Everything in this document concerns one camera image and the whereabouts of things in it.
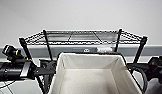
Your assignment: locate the pale spotted woven basket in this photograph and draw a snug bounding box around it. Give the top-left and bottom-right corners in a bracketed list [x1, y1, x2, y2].
[47, 51, 143, 94]

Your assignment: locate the box with printed faces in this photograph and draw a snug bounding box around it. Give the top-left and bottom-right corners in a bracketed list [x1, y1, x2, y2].
[96, 46, 113, 54]

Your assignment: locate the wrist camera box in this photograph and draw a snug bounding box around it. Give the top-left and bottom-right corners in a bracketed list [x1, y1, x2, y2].
[1, 44, 27, 62]
[147, 55, 162, 69]

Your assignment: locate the black wire shelf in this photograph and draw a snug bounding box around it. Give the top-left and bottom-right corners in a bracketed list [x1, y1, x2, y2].
[18, 28, 149, 94]

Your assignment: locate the white wall socket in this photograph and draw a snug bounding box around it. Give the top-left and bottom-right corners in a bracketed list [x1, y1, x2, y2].
[83, 48, 91, 53]

